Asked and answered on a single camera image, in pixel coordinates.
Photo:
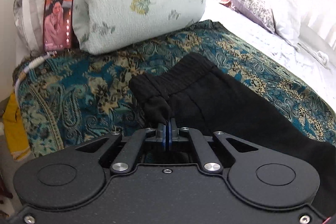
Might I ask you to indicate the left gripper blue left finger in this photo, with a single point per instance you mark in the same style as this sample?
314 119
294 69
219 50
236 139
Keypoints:
130 154

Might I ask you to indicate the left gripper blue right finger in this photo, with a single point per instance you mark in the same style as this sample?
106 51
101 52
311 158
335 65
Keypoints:
195 145

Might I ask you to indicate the black pants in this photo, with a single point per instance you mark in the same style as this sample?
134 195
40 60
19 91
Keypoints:
197 94

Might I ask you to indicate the teal paisley bed cover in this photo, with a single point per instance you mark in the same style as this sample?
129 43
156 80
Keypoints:
74 96

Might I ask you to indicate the yellow cloth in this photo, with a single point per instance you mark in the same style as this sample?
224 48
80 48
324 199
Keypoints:
16 137

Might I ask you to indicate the purple floral pillow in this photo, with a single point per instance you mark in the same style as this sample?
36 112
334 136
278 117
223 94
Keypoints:
258 11

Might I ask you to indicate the smartphone with red screen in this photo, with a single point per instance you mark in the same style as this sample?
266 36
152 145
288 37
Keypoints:
57 25

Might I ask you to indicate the white pillow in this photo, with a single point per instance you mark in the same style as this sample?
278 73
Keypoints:
310 27

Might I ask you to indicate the grey striped pillow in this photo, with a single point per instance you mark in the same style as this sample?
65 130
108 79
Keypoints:
28 16

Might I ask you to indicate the white bed sheet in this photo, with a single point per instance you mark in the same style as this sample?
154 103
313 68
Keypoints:
302 64

